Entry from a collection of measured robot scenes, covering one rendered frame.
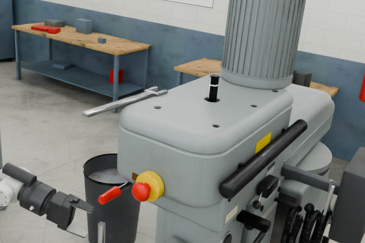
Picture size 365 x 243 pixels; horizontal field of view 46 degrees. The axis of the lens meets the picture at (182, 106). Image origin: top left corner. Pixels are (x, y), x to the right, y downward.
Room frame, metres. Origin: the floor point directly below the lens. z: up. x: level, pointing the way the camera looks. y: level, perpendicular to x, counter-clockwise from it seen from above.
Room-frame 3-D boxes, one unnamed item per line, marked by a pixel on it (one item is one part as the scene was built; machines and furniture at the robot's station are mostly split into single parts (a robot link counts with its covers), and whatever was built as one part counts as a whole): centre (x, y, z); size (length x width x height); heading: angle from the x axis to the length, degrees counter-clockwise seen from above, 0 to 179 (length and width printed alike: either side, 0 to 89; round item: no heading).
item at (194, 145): (0.96, -0.08, 1.81); 0.47 x 0.26 x 0.16; 149
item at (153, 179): (0.75, 0.05, 1.76); 0.06 x 0.02 x 0.06; 59
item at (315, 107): (1.38, -0.33, 1.66); 0.80 x 0.23 x 0.20; 149
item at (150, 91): (0.88, 0.12, 1.89); 0.24 x 0.04 x 0.01; 146
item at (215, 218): (0.99, -0.09, 1.68); 0.34 x 0.24 x 0.10; 149
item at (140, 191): (0.73, 0.06, 1.76); 0.04 x 0.03 x 0.04; 59
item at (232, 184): (0.90, -0.21, 1.79); 0.45 x 0.04 x 0.04; 149
